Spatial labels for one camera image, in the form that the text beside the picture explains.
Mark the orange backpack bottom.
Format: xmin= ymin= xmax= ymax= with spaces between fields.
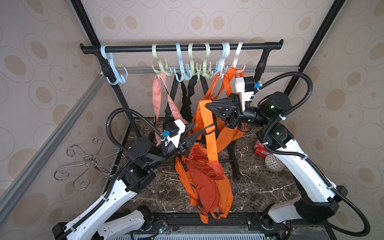
xmin=175 ymin=148 xmax=234 ymax=224

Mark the pink sling bag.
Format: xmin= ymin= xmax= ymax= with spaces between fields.
xmin=151 ymin=72 xmax=188 ymax=147

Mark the dark orange sling bag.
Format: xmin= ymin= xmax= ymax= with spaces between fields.
xmin=186 ymin=74 xmax=233 ymax=181

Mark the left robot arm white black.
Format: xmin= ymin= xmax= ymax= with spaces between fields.
xmin=52 ymin=120 xmax=206 ymax=240

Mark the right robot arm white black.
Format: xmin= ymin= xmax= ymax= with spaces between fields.
xmin=204 ymin=92 xmax=348 ymax=228

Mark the light blue hook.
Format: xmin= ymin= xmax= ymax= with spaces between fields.
xmin=214 ymin=43 xmax=227 ymax=75
xmin=100 ymin=45 xmax=128 ymax=85
xmin=174 ymin=43 xmax=186 ymax=82

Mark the light green hook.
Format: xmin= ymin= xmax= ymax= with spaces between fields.
xmin=201 ymin=43 xmax=214 ymax=79
xmin=152 ymin=44 xmax=173 ymax=76
xmin=185 ymin=43 xmax=201 ymax=81

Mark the red snack packet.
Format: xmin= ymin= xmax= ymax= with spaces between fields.
xmin=254 ymin=140 xmax=270 ymax=158

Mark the patterned round ball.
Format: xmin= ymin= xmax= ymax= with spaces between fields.
xmin=265 ymin=154 xmax=285 ymax=172

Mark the chrome jewelry stand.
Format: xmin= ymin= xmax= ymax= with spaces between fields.
xmin=54 ymin=135 xmax=122 ymax=192

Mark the dark grey clothes rack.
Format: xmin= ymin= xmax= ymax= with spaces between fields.
xmin=79 ymin=39 xmax=285 ymax=181

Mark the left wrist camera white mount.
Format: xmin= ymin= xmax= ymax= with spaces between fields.
xmin=161 ymin=120 xmax=186 ymax=149

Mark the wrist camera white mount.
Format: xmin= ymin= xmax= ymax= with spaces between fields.
xmin=235 ymin=77 xmax=262 ymax=111
xmin=161 ymin=120 xmax=186 ymax=149

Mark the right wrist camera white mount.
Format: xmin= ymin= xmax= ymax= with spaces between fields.
xmin=235 ymin=77 xmax=262 ymax=111

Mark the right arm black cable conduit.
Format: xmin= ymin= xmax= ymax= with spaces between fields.
xmin=253 ymin=71 xmax=372 ymax=238

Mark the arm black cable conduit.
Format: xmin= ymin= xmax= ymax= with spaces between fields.
xmin=55 ymin=107 xmax=166 ymax=240
xmin=253 ymin=71 xmax=372 ymax=238

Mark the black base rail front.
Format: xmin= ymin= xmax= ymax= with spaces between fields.
xmin=52 ymin=206 xmax=336 ymax=240

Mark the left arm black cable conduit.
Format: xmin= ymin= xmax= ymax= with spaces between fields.
xmin=55 ymin=107 xmax=166 ymax=240

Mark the black corner frame post right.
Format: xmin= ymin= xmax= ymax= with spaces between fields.
xmin=283 ymin=0 xmax=346 ymax=97

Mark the black corner frame post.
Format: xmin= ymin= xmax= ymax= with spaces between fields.
xmin=283 ymin=0 xmax=346 ymax=97
xmin=70 ymin=0 xmax=129 ymax=108

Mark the black corner frame post left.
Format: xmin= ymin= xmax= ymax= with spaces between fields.
xmin=70 ymin=0 xmax=129 ymax=108

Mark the aluminium rail left wall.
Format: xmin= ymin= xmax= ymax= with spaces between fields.
xmin=1 ymin=74 xmax=105 ymax=224

